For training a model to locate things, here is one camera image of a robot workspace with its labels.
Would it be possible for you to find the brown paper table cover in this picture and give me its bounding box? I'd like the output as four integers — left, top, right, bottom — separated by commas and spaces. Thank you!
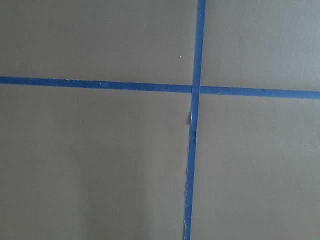
0, 0, 320, 240

